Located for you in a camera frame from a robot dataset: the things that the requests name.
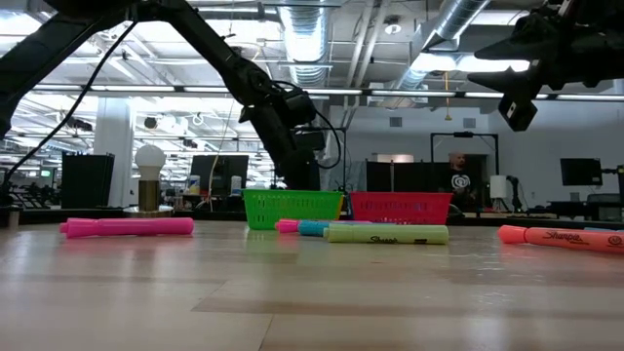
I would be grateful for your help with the black partition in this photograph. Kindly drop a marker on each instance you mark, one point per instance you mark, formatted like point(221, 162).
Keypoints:
point(409, 176)

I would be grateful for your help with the white plastic bottle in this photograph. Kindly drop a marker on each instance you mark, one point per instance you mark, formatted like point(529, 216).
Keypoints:
point(236, 185)

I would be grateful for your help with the black background robot arm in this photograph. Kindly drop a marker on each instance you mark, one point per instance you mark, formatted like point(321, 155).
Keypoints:
point(514, 192)

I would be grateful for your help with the black monitor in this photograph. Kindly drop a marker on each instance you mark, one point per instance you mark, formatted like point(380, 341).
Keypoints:
point(580, 171)
point(219, 173)

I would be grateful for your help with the pink highlighter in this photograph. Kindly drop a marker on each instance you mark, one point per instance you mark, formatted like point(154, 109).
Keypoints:
point(131, 227)
point(287, 225)

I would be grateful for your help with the yellow plastic basket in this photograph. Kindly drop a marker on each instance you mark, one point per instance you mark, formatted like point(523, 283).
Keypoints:
point(340, 207)

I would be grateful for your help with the light green highlighter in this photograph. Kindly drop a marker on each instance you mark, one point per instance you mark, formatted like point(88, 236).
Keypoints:
point(390, 234)

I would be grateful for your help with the blue highlighter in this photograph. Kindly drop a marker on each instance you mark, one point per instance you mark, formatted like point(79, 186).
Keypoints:
point(312, 228)

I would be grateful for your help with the person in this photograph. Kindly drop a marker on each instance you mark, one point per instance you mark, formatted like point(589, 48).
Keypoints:
point(459, 183)

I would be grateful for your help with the white bulb lamp brass base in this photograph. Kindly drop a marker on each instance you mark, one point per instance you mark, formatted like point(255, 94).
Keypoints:
point(149, 161)

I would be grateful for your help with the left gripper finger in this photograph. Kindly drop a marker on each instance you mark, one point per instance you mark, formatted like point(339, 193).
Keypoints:
point(286, 178)
point(307, 173)

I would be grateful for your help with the black panel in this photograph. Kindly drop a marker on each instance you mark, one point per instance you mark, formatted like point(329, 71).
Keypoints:
point(88, 180)

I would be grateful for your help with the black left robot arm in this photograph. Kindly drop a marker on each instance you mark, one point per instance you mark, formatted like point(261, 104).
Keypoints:
point(219, 53)

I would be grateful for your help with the green plastic basket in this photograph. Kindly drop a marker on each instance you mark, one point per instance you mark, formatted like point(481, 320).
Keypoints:
point(292, 209)

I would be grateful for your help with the yellow-labelled white canister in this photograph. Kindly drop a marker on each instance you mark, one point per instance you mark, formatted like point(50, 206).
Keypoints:
point(194, 185)

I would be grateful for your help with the silver ventilation duct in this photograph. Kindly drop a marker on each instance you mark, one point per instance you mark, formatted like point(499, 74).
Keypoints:
point(458, 19)
point(304, 39)

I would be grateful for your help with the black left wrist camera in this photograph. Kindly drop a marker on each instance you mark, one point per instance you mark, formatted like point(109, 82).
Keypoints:
point(300, 107)

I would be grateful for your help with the orange highlighter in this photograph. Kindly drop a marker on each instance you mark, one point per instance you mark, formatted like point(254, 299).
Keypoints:
point(560, 239)

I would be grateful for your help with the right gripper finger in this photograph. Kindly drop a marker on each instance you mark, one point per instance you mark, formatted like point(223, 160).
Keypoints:
point(512, 83)
point(517, 49)

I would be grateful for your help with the red plastic basket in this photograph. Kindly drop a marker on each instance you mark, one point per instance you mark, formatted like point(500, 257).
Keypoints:
point(400, 208)

